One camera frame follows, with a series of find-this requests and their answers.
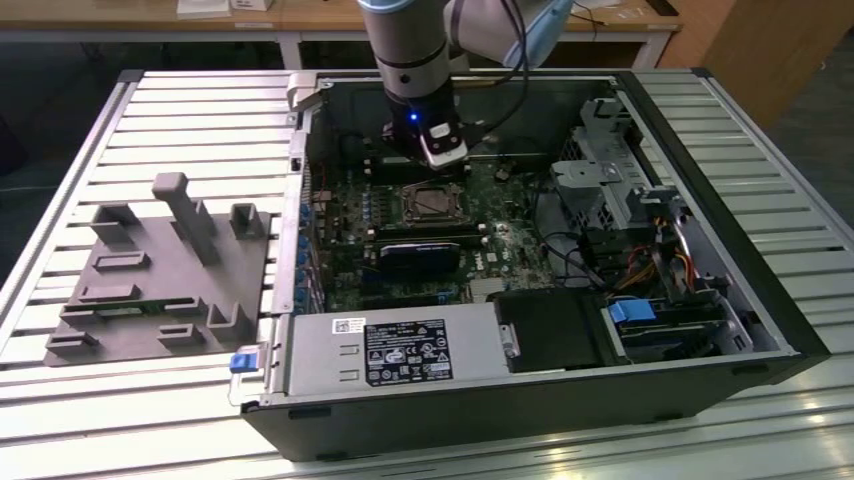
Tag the silver square CPU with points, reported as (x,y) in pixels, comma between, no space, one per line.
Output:
(434,202)

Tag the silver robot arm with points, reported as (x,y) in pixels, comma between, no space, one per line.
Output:
(407,50)

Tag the black RAM slot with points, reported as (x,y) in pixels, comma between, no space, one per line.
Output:
(427,230)

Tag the RAM slot with white clips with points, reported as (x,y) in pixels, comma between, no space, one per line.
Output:
(427,238)

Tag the round silver coin battery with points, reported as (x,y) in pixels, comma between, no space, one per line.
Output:
(501,174)

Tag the black graphics card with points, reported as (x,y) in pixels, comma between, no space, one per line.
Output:
(421,260)

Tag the wooden desk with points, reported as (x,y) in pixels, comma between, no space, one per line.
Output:
(321,25)

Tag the silver metal disk cage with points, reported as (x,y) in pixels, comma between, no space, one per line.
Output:
(588,175)

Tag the green motherboard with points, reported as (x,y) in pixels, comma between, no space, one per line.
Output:
(508,260)

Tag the silver ribbed heat sink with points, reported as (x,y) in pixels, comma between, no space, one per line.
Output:
(490,289)

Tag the white box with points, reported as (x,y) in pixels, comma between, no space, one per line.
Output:
(250,4)
(203,9)

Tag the black drive bay box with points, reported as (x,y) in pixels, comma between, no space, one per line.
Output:
(554,330)

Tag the silver power supply with label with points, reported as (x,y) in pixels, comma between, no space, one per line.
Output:
(321,350)

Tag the grey parts rack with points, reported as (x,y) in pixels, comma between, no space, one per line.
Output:
(167,280)

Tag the blue disk carrier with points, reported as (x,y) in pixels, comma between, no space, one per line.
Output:
(634,312)

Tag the blue case latch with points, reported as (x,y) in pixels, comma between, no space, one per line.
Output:
(242,362)

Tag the wooden cabinet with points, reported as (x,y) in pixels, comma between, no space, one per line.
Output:
(768,50)

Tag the black open PC case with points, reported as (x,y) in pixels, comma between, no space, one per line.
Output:
(467,425)

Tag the black and white wrist camera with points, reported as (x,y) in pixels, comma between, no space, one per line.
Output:
(446,145)

